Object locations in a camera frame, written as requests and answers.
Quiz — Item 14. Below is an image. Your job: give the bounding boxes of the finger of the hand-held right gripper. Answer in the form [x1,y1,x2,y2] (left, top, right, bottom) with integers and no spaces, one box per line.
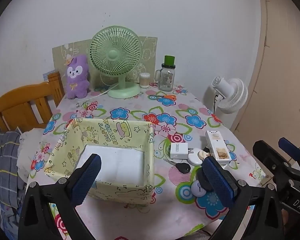
[252,140,298,180]
[278,137,300,175]

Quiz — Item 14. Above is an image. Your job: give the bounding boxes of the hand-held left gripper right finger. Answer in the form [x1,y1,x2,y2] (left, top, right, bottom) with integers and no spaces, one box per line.
[202,156,283,240]

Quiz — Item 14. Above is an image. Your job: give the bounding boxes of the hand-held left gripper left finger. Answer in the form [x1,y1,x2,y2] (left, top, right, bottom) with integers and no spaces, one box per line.
[18,153,102,240]

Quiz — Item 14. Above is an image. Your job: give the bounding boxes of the small black object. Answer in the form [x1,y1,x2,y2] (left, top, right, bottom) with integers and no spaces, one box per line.
[195,167,213,192]

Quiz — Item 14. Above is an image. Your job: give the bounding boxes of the white round ball object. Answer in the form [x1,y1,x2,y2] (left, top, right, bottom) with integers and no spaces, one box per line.
[191,179,207,197]

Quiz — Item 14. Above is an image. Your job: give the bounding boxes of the round cream bear case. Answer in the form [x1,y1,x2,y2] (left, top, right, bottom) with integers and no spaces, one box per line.
[187,148,210,166]

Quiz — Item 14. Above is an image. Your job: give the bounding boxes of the black key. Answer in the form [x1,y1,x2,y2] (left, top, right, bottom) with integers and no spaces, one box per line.
[164,158,191,174]

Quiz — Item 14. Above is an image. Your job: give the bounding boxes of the white rectangular device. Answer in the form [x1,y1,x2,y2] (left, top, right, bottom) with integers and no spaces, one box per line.
[205,130,232,165]

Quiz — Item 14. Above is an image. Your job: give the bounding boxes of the white charger adapter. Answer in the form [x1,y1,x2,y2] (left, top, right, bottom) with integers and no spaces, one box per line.
[170,143,188,160]

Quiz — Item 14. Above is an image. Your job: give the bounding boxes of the yellow printed storage box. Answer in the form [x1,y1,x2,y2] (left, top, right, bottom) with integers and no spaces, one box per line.
[44,117,155,214]

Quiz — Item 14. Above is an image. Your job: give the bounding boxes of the white cloth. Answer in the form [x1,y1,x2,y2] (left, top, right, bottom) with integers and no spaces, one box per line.
[17,127,50,179]

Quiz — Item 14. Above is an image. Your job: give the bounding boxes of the white floor fan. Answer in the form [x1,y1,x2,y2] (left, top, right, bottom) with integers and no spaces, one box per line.
[212,76,249,117]

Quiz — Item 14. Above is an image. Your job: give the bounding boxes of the blue plaid blanket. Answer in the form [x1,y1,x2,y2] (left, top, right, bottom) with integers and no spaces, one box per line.
[0,122,30,230]

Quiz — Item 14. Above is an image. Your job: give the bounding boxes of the floral tablecloth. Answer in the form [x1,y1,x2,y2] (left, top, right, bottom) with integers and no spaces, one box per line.
[26,85,263,240]

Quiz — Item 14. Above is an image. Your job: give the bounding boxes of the beige door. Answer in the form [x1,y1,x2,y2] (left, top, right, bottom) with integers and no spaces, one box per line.
[231,0,300,170]

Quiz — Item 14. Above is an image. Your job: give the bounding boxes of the purple plush toy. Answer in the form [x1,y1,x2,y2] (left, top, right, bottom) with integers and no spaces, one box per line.
[65,54,91,99]

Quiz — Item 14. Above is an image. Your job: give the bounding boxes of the wooden bed headboard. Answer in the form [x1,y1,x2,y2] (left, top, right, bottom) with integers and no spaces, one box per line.
[0,71,65,133]

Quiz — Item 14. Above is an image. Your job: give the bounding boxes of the cotton swab jar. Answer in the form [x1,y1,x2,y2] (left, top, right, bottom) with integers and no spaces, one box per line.
[139,72,151,88]

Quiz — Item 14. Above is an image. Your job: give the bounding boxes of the glass jar mug green lid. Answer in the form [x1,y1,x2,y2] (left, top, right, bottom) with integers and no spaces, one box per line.
[154,55,176,92]

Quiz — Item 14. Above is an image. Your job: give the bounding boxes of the green desk fan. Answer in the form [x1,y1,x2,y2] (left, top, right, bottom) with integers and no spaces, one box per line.
[89,26,142,99]

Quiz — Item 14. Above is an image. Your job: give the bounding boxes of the white fan cable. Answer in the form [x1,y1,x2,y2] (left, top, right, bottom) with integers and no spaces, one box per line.
[76,84,119,104]

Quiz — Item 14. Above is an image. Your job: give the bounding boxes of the orange handled scissors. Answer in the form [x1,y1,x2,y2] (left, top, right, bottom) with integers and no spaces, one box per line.
[149,94,177,101]

